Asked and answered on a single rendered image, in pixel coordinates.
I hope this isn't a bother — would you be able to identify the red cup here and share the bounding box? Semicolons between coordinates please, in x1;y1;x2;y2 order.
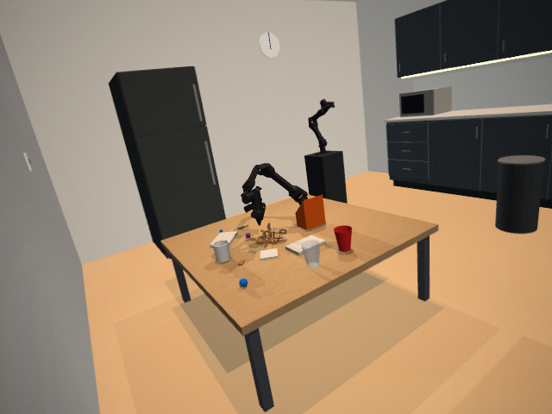
334;226;352;252

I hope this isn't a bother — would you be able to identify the cream flat square tile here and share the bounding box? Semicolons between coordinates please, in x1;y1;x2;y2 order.
260;248;278;260

